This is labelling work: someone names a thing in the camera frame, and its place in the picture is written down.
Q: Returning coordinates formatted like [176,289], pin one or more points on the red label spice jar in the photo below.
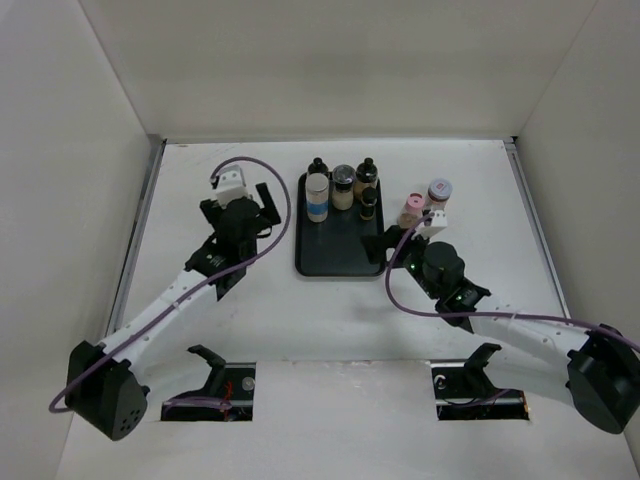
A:
[438,193]

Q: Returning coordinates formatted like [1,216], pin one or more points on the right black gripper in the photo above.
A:
[376,245]

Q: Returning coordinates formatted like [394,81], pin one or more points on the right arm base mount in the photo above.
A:
[463,391]

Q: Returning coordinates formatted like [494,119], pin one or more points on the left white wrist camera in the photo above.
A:
[229,184]

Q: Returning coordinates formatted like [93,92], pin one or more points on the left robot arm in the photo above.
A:
[108,383]

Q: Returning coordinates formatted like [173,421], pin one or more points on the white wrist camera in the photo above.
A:
[435,222]
[229,184]

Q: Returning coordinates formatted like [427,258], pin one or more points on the black cap brown spice bottle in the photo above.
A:
[366,175]

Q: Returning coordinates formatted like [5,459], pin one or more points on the silver cap blue label jar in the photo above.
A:
[317,197]

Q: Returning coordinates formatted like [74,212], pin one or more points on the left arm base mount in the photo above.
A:
[226,396]

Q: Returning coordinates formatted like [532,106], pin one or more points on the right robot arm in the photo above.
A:
[592,368]

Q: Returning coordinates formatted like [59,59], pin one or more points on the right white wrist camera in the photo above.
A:
[435,222]

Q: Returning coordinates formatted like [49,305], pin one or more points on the black cap white powder bottle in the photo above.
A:
[318,166]

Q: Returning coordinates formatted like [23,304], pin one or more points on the black rectangular tray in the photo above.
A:
[333,248]

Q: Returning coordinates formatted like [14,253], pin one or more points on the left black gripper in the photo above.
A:
[270,217]

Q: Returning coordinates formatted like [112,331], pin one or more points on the pink cap spice jar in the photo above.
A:
[411,211]

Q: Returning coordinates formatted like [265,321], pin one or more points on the small black cap spice jar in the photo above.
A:
[369,199]

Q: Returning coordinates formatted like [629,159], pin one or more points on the grey grinder cap salt jar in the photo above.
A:
[343,178]

